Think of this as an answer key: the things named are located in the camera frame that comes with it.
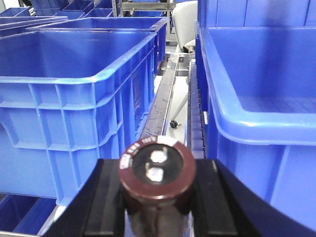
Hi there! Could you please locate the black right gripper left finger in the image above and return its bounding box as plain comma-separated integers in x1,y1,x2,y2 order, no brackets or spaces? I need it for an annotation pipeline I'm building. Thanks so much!
44,159,125,237

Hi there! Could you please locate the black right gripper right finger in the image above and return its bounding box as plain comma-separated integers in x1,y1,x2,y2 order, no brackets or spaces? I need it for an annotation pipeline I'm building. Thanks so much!
192,159,316,237

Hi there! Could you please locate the dark red cylindrical capacitor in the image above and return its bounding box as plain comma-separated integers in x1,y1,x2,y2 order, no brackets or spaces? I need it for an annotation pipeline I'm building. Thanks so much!
118,135,197,237

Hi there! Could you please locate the blue bin left front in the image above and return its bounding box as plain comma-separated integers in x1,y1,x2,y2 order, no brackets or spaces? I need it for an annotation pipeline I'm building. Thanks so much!
0,31,156,205

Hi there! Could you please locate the blue bin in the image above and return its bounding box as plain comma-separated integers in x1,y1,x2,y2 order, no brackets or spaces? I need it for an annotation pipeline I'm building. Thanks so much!
200,26,316,229
0,31,156,205

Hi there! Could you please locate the blue bin right front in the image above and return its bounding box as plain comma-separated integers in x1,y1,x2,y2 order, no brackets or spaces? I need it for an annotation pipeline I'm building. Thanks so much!
200,26,316,229

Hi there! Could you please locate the roller track strip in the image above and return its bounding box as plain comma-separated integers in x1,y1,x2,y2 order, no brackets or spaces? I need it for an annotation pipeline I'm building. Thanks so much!
187,60,205,159

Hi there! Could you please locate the grey office chair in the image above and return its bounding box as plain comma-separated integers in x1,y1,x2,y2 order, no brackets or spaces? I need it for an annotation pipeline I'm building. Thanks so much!
169,0,199,129

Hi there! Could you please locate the steel shelf divider rail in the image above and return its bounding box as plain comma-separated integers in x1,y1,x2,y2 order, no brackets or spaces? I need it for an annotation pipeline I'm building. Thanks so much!
136,53,179,140

